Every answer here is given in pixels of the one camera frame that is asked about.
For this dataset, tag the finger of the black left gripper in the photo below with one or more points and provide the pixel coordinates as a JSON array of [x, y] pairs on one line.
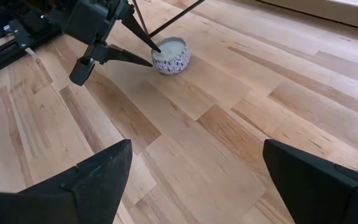
[[117, 56], [138, 29]]

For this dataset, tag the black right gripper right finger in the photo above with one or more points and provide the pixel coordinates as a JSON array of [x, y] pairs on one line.
[[315, 193]]

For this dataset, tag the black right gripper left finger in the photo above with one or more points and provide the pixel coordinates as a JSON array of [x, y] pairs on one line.
[[73, 196]]

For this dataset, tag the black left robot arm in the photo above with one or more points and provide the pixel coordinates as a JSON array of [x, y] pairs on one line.
[[33, 12]]

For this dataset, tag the wooden shelf riser black legs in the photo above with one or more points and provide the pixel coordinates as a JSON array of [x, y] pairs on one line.
[[179, 16]]

